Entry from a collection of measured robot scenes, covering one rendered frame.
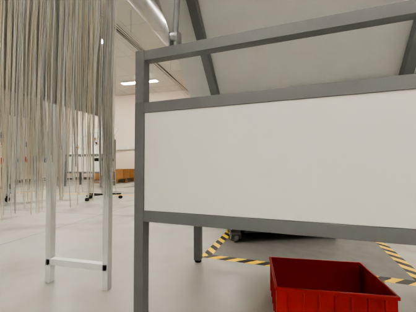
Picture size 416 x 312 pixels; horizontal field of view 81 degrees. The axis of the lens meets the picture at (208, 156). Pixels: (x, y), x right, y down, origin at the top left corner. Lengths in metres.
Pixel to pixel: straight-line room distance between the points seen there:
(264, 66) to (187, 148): 0.64
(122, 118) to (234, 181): 9.44
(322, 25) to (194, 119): 0.47
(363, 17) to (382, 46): 0.46
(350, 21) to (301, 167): 0.43
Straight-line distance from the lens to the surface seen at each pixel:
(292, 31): 0.86
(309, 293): 1.01
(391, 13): 0.90
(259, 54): 1.27
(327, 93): 0.79
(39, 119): 0.92
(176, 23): 1.02
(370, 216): 0.80
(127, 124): 9.98
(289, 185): 0.77
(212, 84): 1.33
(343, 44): 1.28
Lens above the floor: 0.57
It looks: 2 degrees up
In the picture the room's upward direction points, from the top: straight up
